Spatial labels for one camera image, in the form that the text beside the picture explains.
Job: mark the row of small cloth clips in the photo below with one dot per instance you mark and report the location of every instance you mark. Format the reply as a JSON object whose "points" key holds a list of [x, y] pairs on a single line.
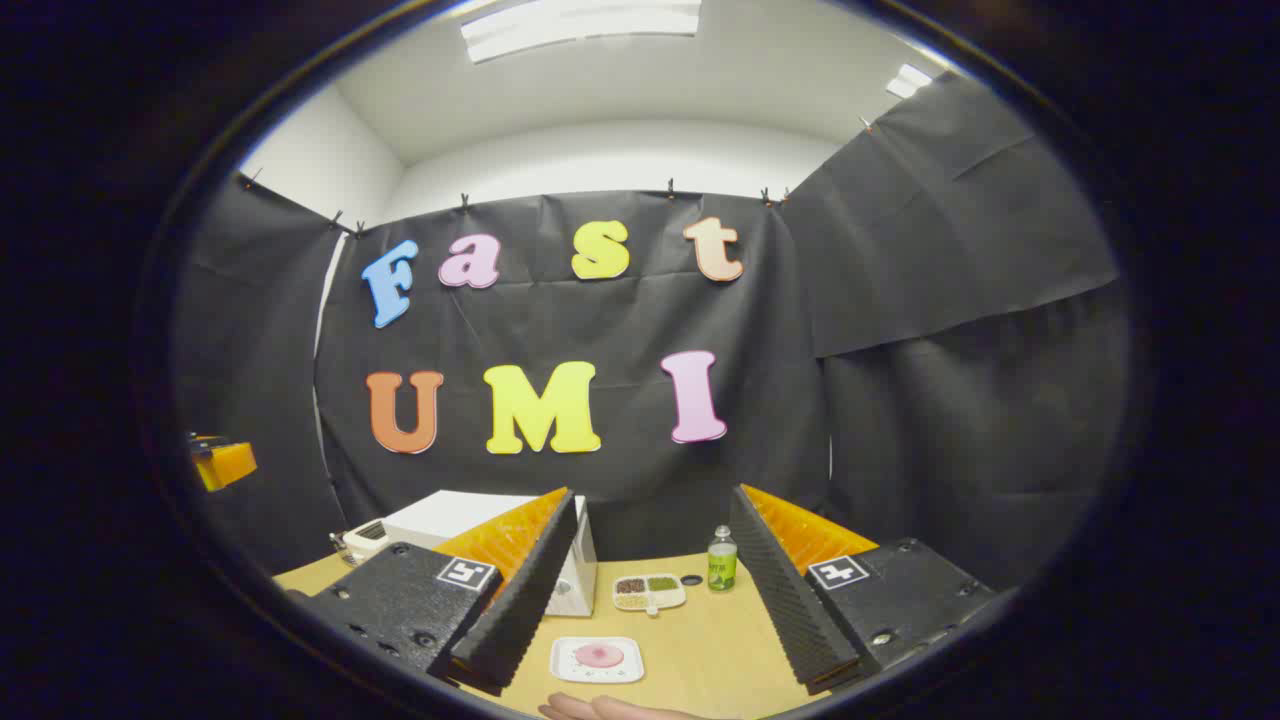
{"points": [[464, 201]]}

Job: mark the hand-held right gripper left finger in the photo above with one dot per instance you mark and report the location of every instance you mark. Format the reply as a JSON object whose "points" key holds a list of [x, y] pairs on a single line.
{"points": [[520, 590]]}

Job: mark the white divided grain dish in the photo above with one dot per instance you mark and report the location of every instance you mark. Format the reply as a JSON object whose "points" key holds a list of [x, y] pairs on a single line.
{"points": [[650, 603]]}

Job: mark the black backdrop cloth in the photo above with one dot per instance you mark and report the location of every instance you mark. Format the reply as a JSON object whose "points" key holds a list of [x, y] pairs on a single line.
{"points": [[620, 320]]}

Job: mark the green label drink bottle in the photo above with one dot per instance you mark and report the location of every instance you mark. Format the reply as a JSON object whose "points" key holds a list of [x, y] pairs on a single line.
{"points": [[722, 568]]}

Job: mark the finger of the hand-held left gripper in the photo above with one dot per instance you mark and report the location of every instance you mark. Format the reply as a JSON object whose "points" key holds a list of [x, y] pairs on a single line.
{"points": [[228, 465]]}

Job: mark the small ceiling light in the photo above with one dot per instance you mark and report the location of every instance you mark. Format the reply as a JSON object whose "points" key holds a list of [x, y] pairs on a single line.
{"points": [[908, 81]]}

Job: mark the small white appliance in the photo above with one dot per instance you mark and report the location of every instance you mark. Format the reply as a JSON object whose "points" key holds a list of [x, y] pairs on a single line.
{"points": [[362, 542]]}

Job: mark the white microwave oven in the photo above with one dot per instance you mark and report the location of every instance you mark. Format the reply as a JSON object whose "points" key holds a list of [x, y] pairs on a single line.
{"points": [[440, 515]]}

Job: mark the white square food plate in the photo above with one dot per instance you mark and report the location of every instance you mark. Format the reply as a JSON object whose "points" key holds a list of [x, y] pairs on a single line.
{"points": [[572, 675]]}

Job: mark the long ceiling light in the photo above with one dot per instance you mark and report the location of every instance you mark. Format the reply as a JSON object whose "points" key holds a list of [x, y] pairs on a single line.
{"points": [[580, 22]]}

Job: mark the pink round meat slice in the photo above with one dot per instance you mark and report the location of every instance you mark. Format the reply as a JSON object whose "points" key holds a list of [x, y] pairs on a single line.
{"points": [[599, 655]]}

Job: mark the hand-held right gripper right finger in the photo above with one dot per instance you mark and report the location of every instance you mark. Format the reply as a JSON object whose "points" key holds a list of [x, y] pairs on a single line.
{"points": [[785, 590]]}

